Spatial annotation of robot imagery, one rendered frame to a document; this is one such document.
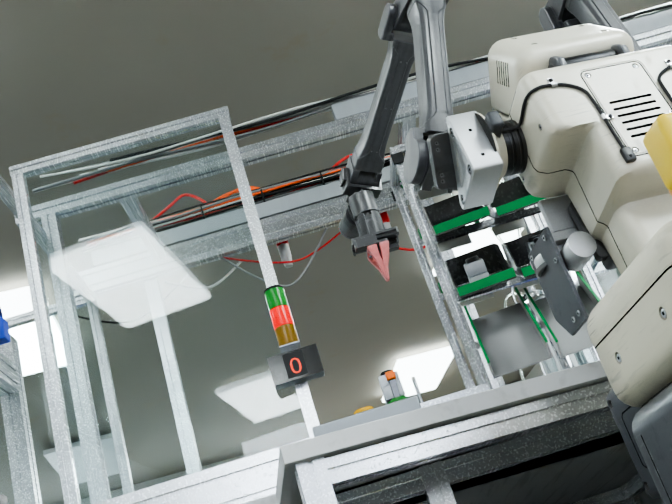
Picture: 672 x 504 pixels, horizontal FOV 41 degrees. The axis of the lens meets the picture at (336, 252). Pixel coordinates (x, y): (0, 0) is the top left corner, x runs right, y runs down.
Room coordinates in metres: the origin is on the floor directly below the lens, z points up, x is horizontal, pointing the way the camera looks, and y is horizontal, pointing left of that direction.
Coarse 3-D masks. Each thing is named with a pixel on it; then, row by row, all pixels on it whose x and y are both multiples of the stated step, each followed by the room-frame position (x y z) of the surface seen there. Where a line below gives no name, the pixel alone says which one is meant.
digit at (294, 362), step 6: (288, 354) 2.02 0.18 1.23; (294, 354) 2.03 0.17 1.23; (300, 354) 2.03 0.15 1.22; (288, 360) 2.02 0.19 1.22; (294, 360) 2.02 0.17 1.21; (300, 360) 2.03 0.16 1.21; (288, 366) 2.02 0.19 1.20; (294, 366) 2.02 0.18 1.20; (300, 366) 2.03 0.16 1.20; (288, 372) 2.02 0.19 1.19; (294, 372) 2.02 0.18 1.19; (300, 372) 2.03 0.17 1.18; (306, 372) 2.03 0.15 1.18; (288, 378) 2.02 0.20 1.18
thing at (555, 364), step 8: (512, 288) 2.78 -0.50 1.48; (528, 288) 2.78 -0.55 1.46; (512, 296) 2.78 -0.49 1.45; (536, 296) 2.73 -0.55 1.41; (544, 296) 2.73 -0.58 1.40; (528, 304) 2.74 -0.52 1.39; (536, 320) 2.73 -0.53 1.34; (552, 344) 2.73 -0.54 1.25; (552, 352) 2.73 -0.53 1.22; (552, 360) 2.73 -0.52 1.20; (560, 360) 2.73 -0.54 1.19; (568, 360) 2.72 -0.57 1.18; (576, 360) 2.73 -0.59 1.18; (584, 360) 2.75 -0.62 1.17; (544, 368) 2.77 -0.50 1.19; (552, 368) 2.74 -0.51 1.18; (560, 368) 2.73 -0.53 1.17; (568, 368) 2.72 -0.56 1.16
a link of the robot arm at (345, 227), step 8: (344, 168) 1.73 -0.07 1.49; (344, 176) 1.72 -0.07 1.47; (344, 184) 1.74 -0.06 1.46; (352, 184) 1.73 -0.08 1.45; (344, 192) 1.75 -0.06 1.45; (352, 192) 1.75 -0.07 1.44; (376, 192) 1.76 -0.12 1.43; (344, 216) 1.79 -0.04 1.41; (344, 224) 1.80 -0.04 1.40; (352, 224) 1.78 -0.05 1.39; (344, 232) 1.82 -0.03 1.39; (352, 232) 1.81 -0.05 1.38
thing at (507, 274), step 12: (468, 252) 2.11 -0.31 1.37; (480, 252) 2.11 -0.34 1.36; (492, 252) 2.11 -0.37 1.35; (456, 264) 2.12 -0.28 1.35; (492, 264) 2.12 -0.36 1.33; (504, 264) 2.01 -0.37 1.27; (456, 276) 2.13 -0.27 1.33; (492, 276) 1.88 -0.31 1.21; (504, 276) 1.88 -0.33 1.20; (456, 288) 1.94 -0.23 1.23; (468, 288) 1.89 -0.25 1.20; (480, 288) 1.89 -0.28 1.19
